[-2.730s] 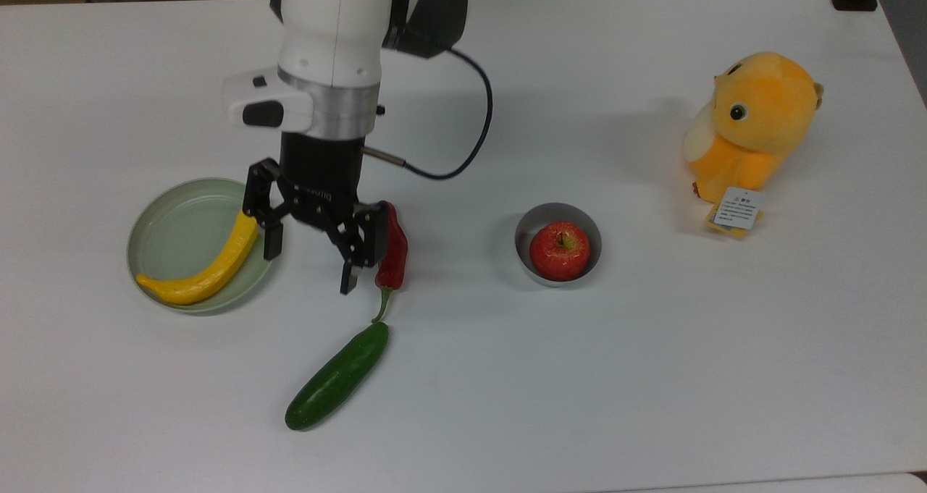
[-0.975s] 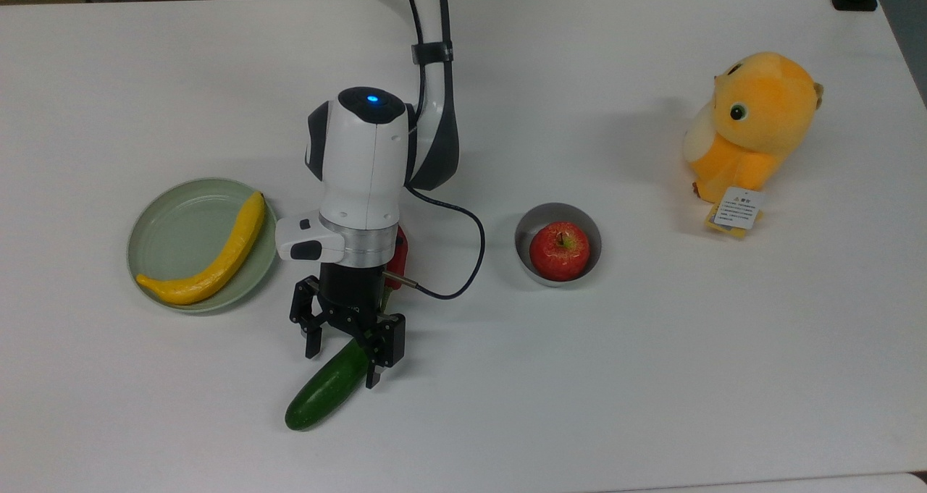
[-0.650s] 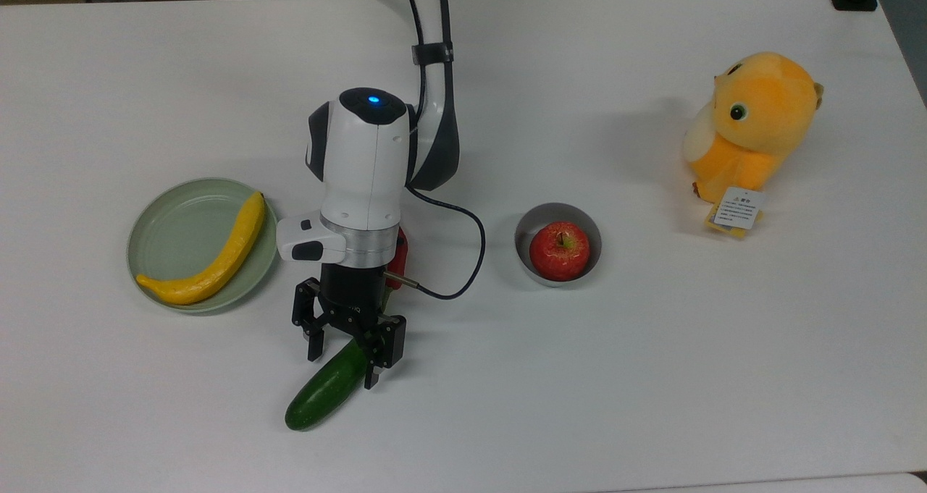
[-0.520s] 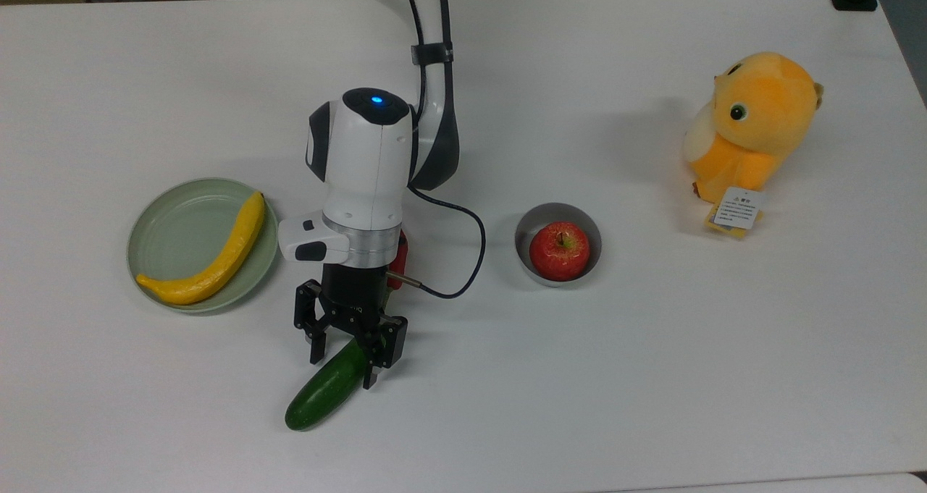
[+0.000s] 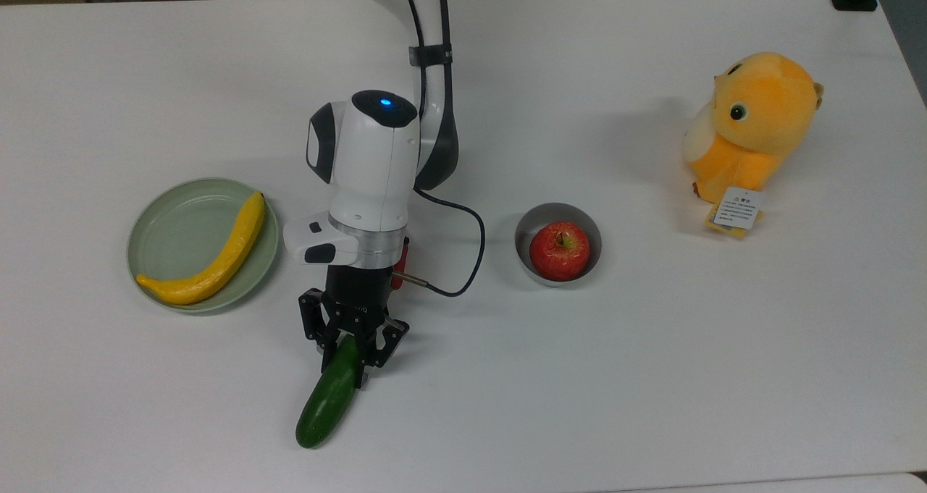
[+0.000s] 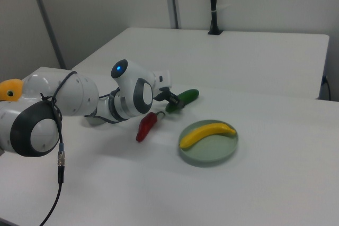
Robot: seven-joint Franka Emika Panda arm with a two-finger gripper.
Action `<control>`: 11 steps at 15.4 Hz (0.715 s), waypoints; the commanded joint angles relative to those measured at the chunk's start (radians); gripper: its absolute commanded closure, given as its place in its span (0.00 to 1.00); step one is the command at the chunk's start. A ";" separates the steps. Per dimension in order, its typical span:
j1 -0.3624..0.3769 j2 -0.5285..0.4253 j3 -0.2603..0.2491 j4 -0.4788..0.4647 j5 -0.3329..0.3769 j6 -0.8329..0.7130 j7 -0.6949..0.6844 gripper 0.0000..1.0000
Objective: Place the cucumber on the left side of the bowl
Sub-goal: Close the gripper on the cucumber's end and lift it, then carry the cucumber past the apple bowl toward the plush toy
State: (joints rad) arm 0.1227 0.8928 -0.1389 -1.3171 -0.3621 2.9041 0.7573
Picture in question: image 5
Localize yellow plush toy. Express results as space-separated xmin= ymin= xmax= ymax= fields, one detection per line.
xmin=683 ymin=51 xmax=825 ymax=208

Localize small grey bowl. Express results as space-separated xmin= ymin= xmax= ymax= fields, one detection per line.
xmin=514 ymin=203 xmax=603 ymax=288

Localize green cucumber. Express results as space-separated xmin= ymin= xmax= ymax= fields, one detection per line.
xmin=295 ymin=334 xmax=361 ymax=449

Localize red apple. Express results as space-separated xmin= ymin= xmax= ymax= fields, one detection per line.
xmin=529 ymin=222 xmax=591 ymax=282

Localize white adjacent table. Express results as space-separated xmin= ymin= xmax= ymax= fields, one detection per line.
xmin=594 ymin=471 xmax=927 ymax=493

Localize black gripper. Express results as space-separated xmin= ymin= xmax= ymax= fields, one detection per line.
xmin=298 ymin=265 xmax=411 ymax=390

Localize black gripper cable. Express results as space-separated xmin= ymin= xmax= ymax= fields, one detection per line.
xmin=395 ymin=0 xmax=486 ymax=298

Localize red chili pepper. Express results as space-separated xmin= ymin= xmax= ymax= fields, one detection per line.
xmin=390 ymin=236 xmax=411 ymax=291

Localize pale green plate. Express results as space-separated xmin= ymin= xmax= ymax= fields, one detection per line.
xmin=127 ymin=178 xmax=280 ymax=314

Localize yellow banana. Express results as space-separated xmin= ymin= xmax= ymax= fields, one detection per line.
xmin=135 ymin=191 xmax=267 ymax=306

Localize plush toy paper tag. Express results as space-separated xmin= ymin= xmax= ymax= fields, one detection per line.
xmin=706 ymin=186 xmax=766 ymax=239

